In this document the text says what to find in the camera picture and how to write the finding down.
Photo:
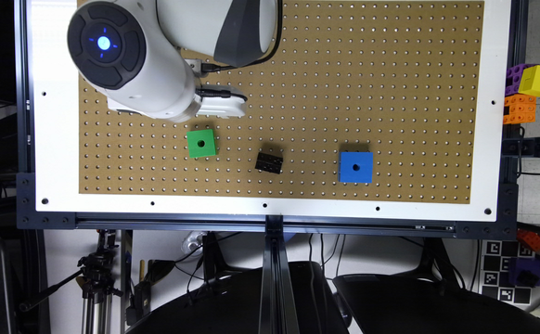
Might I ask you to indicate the black right chair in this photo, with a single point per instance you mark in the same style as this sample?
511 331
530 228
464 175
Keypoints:
403 305

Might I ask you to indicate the black chair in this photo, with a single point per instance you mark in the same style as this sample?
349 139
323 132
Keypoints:
403 305
234 306

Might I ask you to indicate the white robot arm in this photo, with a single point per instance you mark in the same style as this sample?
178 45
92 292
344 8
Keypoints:
149 56

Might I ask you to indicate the orange toy block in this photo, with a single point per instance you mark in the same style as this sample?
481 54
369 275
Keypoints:
519 108

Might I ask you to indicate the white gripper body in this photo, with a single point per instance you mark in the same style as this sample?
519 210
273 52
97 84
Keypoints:
221 101

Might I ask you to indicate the black left chair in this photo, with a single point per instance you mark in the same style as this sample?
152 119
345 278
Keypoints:
234 306

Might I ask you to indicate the black small block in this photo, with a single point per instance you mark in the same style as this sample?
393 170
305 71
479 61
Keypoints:
268 163

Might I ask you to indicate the green block with hole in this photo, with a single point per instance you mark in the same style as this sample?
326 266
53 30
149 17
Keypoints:
201 143

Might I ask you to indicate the yellow block with hole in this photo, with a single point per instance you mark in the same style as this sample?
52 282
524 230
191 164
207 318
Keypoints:
530 81

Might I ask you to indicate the brown pegboard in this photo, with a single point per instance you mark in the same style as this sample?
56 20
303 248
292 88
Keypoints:
398 79

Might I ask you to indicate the black camera tripod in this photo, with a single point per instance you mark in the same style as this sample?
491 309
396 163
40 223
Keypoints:
96 281

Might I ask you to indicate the blue block with hole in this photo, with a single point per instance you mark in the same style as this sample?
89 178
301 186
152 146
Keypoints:
355 167

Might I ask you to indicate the dark purple block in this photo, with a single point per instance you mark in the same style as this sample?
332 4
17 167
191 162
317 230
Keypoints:
524 272

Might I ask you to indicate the purple toy block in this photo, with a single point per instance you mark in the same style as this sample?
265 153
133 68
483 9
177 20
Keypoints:
513 78

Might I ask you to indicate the black aluminium table frame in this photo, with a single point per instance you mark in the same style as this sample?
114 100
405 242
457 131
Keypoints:
47 183

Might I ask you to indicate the red toy block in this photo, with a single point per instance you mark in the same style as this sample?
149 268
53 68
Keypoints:
529 239

